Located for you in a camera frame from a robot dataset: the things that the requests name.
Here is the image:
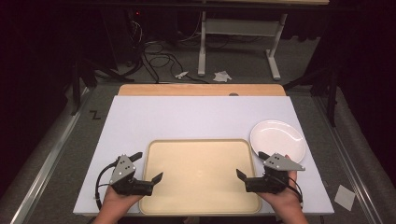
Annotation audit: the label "crumpled white paper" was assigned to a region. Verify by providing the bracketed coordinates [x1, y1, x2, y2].
[213, 70, 233, 83]

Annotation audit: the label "dark computer with red light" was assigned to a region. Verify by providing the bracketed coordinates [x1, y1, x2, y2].
[102, 7, 178, 48]

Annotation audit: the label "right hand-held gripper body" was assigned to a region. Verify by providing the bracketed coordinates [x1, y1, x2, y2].
[245, 152, 306, 195]

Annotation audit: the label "white desk frame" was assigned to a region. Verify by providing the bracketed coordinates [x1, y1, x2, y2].
[197, 10, 290, 81]

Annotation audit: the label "white round plate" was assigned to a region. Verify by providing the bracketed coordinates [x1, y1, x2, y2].
[249, 119, 307, 164]

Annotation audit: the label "square white paper sheet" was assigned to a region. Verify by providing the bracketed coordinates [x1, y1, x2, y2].
[333, 184, 357, 212]

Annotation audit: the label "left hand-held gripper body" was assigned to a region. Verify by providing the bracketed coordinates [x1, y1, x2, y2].
[108, 153, 155, 197]

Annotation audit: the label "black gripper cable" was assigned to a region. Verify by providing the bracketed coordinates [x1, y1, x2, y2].
[94, 161, 120, 211]
[288, 176, 304, 204]

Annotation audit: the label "wooden table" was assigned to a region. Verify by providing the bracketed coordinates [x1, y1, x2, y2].
[118, 83, 287, 97]

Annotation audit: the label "beige plastic tray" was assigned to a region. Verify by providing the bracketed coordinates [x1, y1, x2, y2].
[138, 138, 262, 216]

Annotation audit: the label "person's left hand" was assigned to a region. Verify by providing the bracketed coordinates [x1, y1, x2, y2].
[102, 186, 144, 216]

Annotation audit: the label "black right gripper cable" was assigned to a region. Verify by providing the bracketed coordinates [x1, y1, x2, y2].
[288, 176, 304, 204]

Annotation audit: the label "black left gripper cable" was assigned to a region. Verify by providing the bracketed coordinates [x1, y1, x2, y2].
[94, 161, 120, 211]

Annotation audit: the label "black metal stand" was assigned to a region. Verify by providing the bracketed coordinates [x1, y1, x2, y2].
[281, 62, 342, 128]
[69, 57, 136, 117]

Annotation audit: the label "person's right hand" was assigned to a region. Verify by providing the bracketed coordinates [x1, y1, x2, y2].
[257, 154, 304, 216]

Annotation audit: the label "white table cover board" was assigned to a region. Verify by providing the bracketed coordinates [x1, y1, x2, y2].
[73, 94, 335, 217]

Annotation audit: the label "aluminium floor rail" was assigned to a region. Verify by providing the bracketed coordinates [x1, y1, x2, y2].
[311, 94, 384, 224]
[8, 87, 94, 224]

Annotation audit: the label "black floor cables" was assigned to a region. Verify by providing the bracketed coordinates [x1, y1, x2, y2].
[124, 18, 213, 85]

